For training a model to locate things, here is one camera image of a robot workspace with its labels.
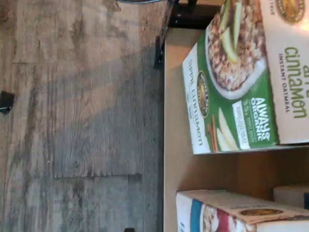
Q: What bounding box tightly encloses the blue white flax oatmeal box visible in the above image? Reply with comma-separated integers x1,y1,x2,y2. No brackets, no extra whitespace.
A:
272,185,309,209
175,189,309,232

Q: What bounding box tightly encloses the black metal shelf unit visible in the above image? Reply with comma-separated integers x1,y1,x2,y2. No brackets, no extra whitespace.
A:
153,0,309,232

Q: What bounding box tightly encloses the green apple cinnamon oatmeal box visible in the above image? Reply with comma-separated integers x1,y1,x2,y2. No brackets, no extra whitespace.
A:
182,0,309,155

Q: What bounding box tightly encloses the black flat floor bar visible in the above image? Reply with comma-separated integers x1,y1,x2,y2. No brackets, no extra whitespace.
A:
0,91,15,115

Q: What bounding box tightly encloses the dark round rimmed object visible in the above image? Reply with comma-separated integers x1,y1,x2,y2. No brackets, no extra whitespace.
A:
115,0,168,4

